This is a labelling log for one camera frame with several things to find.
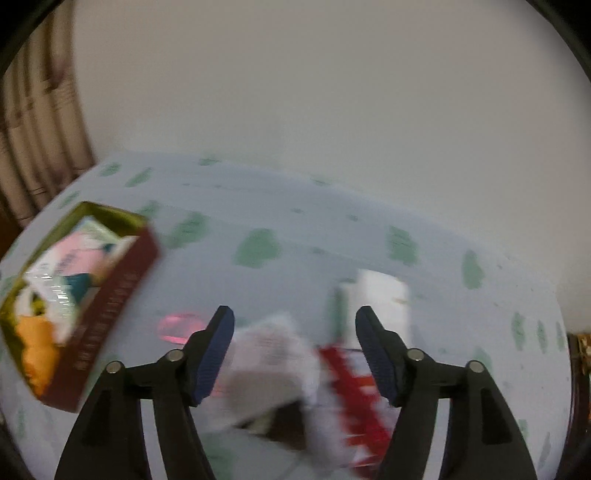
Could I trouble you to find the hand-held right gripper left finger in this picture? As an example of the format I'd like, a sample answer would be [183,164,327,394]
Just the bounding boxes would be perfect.
[54,305,235,480]

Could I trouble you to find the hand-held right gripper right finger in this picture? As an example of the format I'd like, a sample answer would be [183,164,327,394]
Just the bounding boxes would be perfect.
[355,305,539,480]

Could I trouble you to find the red and white star garment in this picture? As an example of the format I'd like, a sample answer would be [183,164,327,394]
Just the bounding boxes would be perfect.
[302,344,402,476]

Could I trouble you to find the pink ribbon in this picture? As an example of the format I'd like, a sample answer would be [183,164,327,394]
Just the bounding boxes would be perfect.
[157,313,211,344]

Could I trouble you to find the white floral sachet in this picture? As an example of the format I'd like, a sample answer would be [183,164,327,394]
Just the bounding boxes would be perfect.
[198,313,324,435]

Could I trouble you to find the dark red gold-lined box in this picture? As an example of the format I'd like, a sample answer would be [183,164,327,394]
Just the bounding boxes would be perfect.
[0,200,161,413]

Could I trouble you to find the pastel geometric plastic packet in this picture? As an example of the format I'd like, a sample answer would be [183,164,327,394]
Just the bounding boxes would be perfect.
[23,219,139,342]

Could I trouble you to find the orange plush toy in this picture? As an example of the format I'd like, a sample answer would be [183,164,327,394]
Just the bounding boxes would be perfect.
[14,316,63,400]

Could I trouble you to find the green cloud print tablecloth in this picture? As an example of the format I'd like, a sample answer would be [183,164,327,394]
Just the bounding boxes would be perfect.
[0,152,571,480]

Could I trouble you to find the white fluffy plush toy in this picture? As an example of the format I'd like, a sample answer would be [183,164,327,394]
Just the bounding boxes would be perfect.
[11,281,51,324]

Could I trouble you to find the dark wooden furniture gold trim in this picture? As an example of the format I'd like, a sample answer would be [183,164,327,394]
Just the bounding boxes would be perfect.
[566,330,591,444]

